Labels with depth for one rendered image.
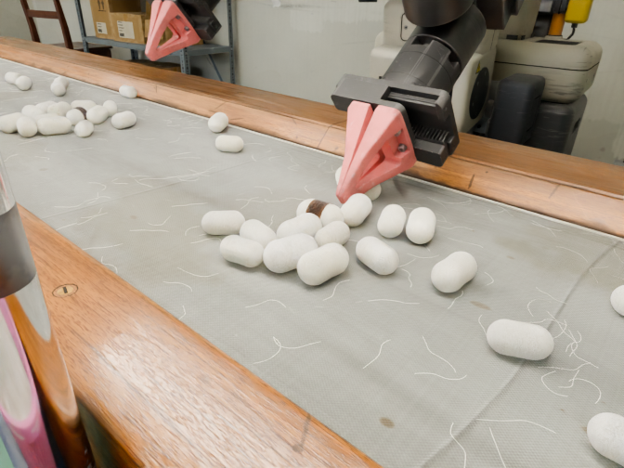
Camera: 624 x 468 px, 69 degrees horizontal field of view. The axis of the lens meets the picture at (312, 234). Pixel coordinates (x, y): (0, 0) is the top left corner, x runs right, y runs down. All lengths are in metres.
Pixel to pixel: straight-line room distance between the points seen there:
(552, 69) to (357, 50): 1.67
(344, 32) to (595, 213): 2.44
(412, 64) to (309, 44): 2.53
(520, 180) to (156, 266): 0.32
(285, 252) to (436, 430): 0.14
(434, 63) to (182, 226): 0.24
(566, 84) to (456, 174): 0.78
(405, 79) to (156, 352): 0.29
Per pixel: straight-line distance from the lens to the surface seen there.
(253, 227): 0.31
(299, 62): 2.98
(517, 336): 0.25
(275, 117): 0.60
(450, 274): 0.28
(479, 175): 0.46
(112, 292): 0.25
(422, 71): 0.40
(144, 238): 0.35
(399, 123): 0.37
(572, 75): 1.22
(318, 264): 0.27
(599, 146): 2.42
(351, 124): 0.38
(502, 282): 0.32
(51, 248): 0.31
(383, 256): 0.29
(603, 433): 0.23
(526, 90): 1.07
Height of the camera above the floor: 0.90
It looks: 28 degrees down
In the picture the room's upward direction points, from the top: 2 degrees clockwise
